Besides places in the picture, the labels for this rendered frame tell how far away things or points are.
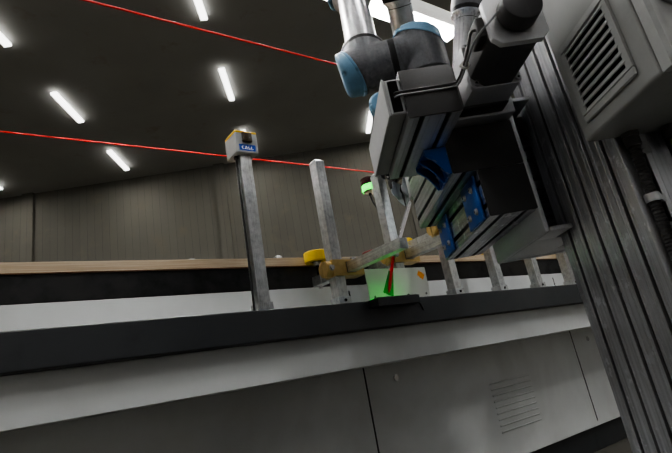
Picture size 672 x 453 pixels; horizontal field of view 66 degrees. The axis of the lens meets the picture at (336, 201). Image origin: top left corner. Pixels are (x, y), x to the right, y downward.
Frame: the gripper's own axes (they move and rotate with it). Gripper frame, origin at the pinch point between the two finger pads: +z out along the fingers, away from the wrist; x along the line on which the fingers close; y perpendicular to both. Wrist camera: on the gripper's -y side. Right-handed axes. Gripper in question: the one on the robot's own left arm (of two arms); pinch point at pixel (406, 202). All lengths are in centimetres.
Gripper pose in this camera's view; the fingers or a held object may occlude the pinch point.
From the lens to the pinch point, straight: 172.2
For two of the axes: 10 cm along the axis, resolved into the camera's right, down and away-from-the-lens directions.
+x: 8.0, -3.2, -5.0
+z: 1.7, 9.3, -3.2
